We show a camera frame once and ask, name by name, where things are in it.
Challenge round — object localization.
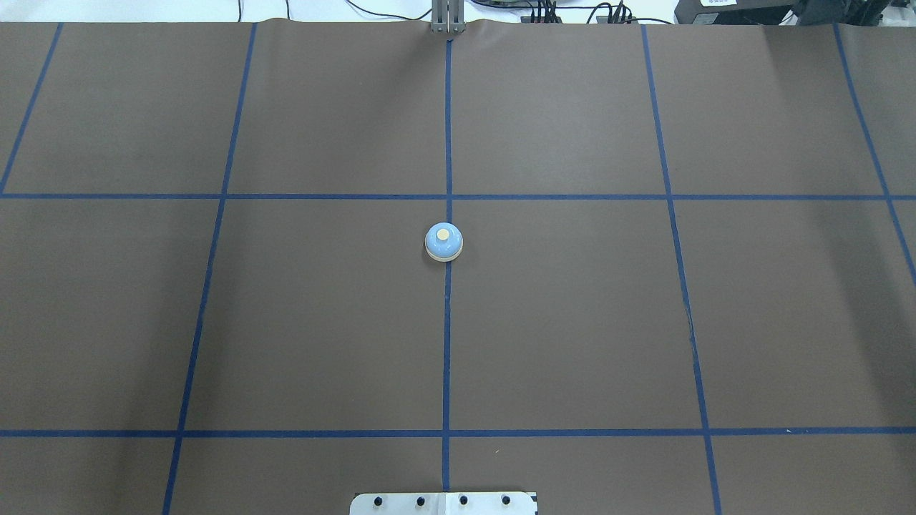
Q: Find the black power box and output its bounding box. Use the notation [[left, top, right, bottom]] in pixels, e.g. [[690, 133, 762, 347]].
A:
[[674, 0, 797, 26]]

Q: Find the aluminium frame post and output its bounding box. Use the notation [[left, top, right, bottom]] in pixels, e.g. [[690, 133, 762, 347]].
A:
[[431, 0, 467, 34]]

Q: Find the white pedestal column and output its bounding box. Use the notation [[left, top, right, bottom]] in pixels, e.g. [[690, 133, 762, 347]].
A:
[[348, 491, 539, 514]]

